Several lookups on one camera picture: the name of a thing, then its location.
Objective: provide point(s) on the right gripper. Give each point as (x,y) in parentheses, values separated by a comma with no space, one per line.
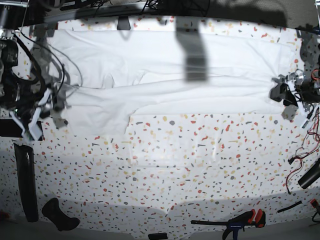
(28,107)

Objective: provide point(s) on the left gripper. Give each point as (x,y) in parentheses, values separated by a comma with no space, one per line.
(293,89)

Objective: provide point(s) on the white T-shirt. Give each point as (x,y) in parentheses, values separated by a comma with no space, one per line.
(111,77)

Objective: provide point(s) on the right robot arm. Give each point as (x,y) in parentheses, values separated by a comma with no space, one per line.
(9,52)

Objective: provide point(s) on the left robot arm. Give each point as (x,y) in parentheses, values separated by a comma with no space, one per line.
(310,55)

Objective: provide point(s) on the black tape strip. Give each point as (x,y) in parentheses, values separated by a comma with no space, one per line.
(9,129)

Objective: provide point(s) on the black cylindrical tube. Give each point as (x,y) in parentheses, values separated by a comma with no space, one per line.
(24,157)

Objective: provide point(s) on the black cylinder right edge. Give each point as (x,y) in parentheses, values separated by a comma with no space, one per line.
(310,176)

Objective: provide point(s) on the small orange clip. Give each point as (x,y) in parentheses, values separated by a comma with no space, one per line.
(314,203)

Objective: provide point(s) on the black orange bar clamp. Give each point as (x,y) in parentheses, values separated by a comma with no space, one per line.
(234,225)

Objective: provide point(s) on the terrazzo patterned table cloth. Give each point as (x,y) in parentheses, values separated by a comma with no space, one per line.
(168,169)

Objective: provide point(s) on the small black rectangular device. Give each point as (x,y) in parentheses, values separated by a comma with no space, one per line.
(158,236)

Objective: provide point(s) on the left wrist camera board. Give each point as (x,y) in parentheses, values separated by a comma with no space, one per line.
(305,124)

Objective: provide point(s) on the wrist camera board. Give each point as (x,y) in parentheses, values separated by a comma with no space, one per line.
(305,124)
(33,134)

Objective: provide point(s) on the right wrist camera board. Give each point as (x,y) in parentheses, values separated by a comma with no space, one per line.
(33,134)

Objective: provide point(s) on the aluminium rail at back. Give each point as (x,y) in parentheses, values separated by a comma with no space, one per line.
(81,15)

